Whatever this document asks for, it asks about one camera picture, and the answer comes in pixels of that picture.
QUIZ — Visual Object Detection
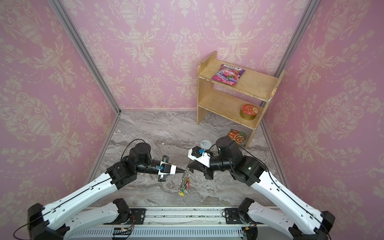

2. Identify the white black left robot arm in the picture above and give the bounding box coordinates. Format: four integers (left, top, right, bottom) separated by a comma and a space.
25, 143, 184, 240

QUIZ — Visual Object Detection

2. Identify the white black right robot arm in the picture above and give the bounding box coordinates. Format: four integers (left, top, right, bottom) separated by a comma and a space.
188, 137, 336, 240

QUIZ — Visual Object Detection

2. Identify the green orange food packet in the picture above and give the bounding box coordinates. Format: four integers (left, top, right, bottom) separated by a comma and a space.
228, 129, 247, 145

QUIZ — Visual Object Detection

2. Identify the red round tin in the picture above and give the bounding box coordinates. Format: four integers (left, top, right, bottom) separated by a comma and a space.
240, 104, 259, 121

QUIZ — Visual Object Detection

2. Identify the wooden two-tier shelf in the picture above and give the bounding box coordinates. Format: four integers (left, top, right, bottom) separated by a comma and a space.
197, 51, 286, 148

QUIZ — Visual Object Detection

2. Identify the pink snack packet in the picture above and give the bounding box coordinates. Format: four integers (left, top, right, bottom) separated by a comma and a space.
212, 64, 246, 86

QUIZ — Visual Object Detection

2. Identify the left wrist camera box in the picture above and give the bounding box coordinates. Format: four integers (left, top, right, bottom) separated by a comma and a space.
157, 162, 177, 175

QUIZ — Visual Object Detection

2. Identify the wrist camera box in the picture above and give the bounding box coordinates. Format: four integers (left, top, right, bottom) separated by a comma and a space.
157, 162, 177, 175
188, 146, 213, 168

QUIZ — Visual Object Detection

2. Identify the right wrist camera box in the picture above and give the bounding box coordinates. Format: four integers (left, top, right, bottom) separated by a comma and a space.
188, 146, 213, 168

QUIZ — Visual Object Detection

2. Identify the aluminium front rail base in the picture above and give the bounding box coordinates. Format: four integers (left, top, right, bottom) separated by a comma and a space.
52, 205, 316, 240

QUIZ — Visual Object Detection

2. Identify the aluminium corner frame post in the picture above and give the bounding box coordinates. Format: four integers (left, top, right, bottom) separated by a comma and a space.
48, 0, 121, 115

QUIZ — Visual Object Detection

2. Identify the right aluminium corner post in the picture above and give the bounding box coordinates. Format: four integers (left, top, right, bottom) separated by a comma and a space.
275, 0, 320, 77

